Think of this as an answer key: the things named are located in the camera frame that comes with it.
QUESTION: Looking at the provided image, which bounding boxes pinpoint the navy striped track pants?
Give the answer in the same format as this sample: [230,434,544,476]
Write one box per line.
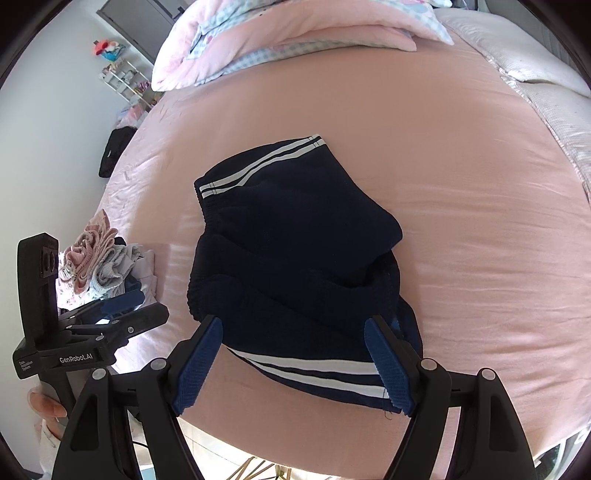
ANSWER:
[187,135,423,413]

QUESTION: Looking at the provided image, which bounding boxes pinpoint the pile of small clothes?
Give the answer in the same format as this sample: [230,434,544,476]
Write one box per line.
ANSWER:
[56,210,157,310]

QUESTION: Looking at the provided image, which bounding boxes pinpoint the person's left hand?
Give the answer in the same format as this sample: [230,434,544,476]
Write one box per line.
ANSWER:
[28,388,67,440]

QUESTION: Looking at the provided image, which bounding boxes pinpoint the black bag on floor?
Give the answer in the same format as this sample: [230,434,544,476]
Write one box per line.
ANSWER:
[98,126,137,178]

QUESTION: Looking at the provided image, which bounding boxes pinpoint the red blue plush toy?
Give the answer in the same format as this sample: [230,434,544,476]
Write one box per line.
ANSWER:
[93,40,123,62]

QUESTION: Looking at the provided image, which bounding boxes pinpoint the grey door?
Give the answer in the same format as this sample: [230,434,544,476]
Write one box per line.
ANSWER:
[97,0,189,63]

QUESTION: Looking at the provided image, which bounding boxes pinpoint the pink checkered folded duvet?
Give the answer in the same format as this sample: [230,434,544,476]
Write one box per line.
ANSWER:
[151,1,453,92]

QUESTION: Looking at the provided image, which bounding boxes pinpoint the near pale pink pillow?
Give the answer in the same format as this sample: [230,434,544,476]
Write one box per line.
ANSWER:
[501,75,591,201]

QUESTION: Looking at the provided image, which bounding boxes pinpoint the pale pink pillow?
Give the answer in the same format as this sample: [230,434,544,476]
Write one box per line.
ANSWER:
[435,8,590,97]
[501,75,591,201]

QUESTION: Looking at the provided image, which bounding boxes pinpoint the far pale pink pillow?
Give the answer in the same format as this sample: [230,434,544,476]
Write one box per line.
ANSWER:
[435,8,590,97]

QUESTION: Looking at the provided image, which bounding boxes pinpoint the gold wire stool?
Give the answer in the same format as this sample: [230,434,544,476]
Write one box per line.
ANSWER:
[228,456,296,480]

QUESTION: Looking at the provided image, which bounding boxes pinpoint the white wire shelf rack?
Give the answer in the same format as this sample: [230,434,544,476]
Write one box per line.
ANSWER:
[99,59,160,111]

